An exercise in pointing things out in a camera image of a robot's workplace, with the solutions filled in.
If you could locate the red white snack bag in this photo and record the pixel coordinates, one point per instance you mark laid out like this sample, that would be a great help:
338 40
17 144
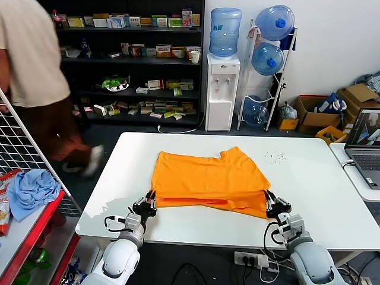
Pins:
9 178

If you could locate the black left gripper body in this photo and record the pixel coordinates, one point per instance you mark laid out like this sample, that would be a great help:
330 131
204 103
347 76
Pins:
145 210

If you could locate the orange t-shirt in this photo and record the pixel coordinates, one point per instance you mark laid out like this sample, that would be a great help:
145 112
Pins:
207 178

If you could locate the orange snack bag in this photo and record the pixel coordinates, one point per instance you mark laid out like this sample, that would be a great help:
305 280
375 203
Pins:
3 213

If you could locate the blue shopping bag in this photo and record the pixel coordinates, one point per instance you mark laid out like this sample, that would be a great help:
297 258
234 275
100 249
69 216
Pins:
329 104

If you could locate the light blue crumpled cloth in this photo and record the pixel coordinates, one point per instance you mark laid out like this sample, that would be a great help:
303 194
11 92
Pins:
32 190

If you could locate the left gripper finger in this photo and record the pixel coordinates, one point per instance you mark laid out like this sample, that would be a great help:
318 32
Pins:
153 202
145 199

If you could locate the white water dispenser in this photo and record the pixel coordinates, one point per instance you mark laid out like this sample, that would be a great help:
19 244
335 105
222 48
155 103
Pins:
221 104

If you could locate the dark blue hanging cloth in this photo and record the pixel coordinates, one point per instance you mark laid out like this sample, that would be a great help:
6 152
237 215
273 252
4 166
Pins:
292 38

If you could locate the small black hanging object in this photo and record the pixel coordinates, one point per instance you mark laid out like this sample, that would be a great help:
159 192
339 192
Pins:
283 87

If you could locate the teal white medicine box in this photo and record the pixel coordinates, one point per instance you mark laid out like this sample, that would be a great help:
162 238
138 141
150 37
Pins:
148 52

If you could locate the pile of clothes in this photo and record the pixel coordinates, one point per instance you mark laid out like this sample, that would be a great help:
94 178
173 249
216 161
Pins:
369 80

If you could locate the small green medicine box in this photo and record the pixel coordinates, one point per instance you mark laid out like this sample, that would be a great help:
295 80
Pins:
114 112
177 92

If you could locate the flat pink medicine box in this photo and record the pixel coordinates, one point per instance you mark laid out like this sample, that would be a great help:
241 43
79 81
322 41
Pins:
89 109
156 115

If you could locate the white carton box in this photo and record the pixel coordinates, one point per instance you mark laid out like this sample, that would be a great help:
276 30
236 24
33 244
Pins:
71 53

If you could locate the orange white medicine box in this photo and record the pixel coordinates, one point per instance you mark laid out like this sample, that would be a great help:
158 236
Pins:
178 52

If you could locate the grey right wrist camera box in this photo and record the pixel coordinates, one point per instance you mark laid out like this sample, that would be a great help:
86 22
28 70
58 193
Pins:
294 225

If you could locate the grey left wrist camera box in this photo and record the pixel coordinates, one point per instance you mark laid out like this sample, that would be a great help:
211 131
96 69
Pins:
133 221

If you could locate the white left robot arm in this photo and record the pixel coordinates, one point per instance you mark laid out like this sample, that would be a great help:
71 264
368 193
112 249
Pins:
118 261

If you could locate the tall pink white box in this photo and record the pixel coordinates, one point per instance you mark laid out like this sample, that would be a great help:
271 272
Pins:
187 17

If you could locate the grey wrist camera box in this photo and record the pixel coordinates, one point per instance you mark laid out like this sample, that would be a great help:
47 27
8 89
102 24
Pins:
133 221
294 225

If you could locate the white paper cup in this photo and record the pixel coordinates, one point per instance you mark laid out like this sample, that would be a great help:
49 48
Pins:
195 57

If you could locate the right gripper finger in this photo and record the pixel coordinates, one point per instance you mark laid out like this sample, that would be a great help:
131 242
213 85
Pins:
277 202
268 202

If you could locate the green plastic bottle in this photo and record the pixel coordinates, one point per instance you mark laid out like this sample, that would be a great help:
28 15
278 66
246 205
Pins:
38 258

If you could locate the blue water jug with label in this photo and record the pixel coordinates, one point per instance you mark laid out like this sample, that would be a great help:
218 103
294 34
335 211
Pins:
225 32

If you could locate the beige rag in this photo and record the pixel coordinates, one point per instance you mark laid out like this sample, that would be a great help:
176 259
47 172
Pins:
254 33

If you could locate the blue white medicine box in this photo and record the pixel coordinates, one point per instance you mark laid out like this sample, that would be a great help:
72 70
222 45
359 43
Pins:
115 22

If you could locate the clear plastic bag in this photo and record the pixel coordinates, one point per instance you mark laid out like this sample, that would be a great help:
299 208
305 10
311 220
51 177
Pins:
288 112

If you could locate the scatter of dark crumbs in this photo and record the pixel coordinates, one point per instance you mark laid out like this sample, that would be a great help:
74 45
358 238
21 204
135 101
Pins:
280 158

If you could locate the yellow green medicine box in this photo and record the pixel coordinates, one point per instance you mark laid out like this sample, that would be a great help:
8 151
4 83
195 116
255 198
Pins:
173 84
169 115

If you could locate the blue drink bottle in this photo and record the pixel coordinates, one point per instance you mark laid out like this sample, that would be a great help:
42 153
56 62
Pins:
86 49

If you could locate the black shelving unit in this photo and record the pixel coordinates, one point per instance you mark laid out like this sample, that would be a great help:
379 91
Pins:
133 71

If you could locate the cola bottle red cap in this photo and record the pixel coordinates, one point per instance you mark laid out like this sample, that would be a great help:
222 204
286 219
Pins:
57 19

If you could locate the bowl of green packets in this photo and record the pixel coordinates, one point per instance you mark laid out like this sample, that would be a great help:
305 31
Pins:
114 83

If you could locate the cardboard box with flaps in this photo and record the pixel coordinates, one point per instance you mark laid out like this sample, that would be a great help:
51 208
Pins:
359 95

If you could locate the yellow plastic bin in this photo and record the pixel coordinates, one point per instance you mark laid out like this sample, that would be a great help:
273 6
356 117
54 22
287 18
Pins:
331 133

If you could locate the red metal cart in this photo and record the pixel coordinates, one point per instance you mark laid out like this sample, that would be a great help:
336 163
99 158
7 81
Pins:
26 228

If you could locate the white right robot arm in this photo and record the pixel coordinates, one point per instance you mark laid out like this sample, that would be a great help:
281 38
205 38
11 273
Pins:
311 261

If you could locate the open cardboard box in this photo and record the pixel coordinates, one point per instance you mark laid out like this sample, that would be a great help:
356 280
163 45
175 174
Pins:
320 118

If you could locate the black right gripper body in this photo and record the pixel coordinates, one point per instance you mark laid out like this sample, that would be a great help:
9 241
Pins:
279 211

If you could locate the blue white packet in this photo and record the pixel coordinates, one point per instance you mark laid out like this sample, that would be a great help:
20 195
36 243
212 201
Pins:
74 268

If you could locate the grey laptop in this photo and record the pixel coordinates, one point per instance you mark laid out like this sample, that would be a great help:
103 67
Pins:
363 154

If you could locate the small yellow box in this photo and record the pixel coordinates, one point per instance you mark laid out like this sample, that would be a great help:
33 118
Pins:
288 124

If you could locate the flat white medicine box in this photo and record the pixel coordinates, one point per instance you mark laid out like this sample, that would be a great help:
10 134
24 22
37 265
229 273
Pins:
114 54
142 90

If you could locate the white power strip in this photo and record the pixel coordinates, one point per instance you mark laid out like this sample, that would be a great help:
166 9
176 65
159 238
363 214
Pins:
250 258

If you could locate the person in beige shirt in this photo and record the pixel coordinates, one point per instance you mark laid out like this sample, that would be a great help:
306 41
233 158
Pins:
32 53

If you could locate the white pink medicine box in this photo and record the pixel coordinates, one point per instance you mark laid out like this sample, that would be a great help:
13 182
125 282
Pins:
125 49

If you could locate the yellow white medicine box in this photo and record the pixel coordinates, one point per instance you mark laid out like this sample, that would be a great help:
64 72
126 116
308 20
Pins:
163 51
76 22

